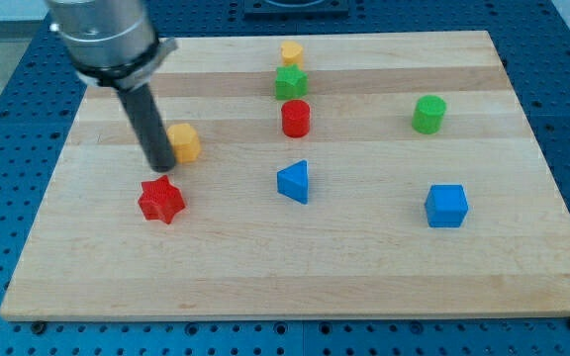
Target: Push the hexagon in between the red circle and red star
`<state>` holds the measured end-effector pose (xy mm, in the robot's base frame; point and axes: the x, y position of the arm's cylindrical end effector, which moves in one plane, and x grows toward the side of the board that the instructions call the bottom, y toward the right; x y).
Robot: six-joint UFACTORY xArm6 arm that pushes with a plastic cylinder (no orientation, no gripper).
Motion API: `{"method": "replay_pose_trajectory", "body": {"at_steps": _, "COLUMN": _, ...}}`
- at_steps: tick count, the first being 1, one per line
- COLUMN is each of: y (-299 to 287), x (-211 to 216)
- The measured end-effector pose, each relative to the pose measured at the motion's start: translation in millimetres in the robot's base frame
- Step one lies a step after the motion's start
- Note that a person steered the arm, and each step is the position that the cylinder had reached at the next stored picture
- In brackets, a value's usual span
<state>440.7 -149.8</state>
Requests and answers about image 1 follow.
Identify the blue cube block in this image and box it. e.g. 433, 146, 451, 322
425, 184, 469, 228

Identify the wooden board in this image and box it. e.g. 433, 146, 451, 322
0, 31, 570, 321

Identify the red star block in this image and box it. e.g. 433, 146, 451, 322
138, 175, 186, 224

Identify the blue triangle block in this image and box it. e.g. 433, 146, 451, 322
276, 160, 309, 205

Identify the yellow hexagon block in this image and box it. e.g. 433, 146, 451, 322
167, 124, 201, 163

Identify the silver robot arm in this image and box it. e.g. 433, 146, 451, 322
46, 0, 177, 172

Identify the green cylinder block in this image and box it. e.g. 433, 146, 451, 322
412, 95, 447, 134

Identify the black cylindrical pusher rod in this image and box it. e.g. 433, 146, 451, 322
118, 84, 176, 172

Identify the red cylinder block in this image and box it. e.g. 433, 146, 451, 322
281, 100, 311, 138

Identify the green star block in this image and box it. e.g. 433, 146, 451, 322
274, 64, 308, 100

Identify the yellow heart block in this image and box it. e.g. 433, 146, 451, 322
280, 41, 304, 68

